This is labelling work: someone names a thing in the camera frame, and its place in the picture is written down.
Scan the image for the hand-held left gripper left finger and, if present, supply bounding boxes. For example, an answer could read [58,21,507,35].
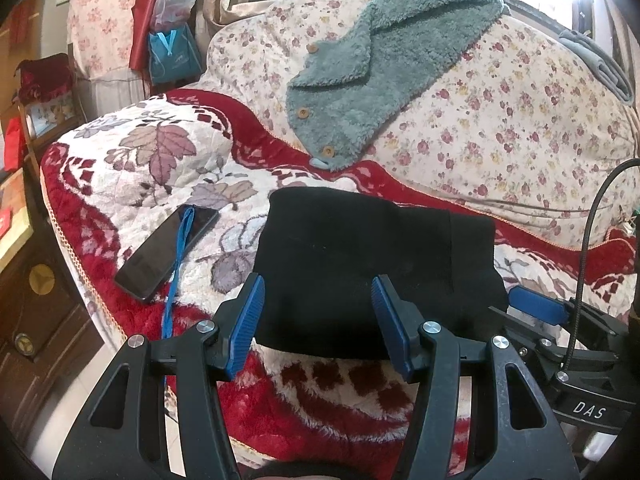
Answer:
[51,272,266,480]

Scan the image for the black pants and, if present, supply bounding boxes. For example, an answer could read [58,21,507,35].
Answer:
[252,186,508,361]

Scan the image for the blue lanyard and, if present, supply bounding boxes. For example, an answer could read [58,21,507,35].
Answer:
[160,206,197,341]

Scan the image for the grey folded cloth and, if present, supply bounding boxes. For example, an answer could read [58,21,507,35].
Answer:
[557,29,633,106]

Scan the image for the black braided cable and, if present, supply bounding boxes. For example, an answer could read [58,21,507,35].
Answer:
[565,157,640,368]

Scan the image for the teal gift bag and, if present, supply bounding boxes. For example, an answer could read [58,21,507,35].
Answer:
[147,30,203,86]

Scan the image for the black smartphone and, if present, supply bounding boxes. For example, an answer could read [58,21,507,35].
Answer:
[114,204,221,303]

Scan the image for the brown wooden cabinet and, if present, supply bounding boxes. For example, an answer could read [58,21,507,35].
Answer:
[0,167,108,441]

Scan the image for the clear plastic bag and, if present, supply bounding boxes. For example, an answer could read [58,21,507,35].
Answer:
[152,0,206,36]

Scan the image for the red paper bag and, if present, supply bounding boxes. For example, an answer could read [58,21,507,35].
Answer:
[2,116,25,173]

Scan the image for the red white leaf blanket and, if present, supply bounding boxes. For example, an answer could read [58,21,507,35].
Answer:
[40,87,638,471]

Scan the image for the chair with red cushion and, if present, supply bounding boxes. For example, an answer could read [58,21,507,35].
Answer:
[12,54,88,181]

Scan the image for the cream floral quilt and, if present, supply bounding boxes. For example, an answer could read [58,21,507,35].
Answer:
[197,0,640,248]

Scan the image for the red hanging cloth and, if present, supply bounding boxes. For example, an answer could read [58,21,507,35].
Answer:
[129,0,161,70]

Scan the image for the teal fleece garment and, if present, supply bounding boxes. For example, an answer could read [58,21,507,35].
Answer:
[286,0,506,170]

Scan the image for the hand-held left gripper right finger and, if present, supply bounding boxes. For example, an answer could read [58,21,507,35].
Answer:
[371,274,585,480]

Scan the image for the thin dark cord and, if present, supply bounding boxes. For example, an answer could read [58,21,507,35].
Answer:
[482,197,608,218]

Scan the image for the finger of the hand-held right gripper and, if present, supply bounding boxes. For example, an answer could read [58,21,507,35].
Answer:
[487,306,551,356]
[506,284,621,341]

